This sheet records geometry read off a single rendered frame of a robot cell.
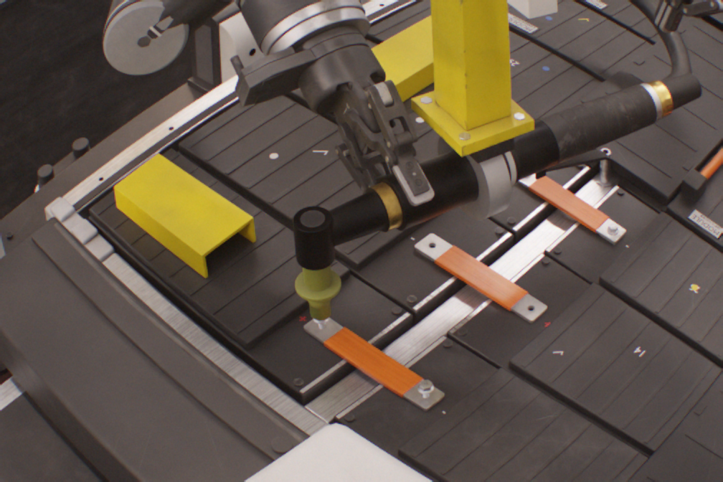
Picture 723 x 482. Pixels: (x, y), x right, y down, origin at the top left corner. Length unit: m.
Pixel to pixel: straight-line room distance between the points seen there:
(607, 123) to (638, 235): 0.14
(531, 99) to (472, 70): 0.38
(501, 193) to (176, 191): 0.34
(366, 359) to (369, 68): 0.26
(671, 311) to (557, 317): 0.13
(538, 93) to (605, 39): 0.18
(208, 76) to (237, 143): 0.31
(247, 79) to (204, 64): 0.53
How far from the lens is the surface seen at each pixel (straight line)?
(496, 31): 1.14
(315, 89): 1.24
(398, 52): 1.54
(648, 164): 1.45
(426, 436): 1.17
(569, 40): 1.64
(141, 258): 1.36
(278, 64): 1.23
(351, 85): 1.23
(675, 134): 1.50
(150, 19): 1.35
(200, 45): 1.75
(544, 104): 1.52
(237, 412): 1.07
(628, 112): 1.33
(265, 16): 1.26
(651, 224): 1.38
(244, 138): 1.48
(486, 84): 1.17
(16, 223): 1.65
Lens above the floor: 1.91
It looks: 42 degrees down
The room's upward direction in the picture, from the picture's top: 3 degrees counter-clockwise
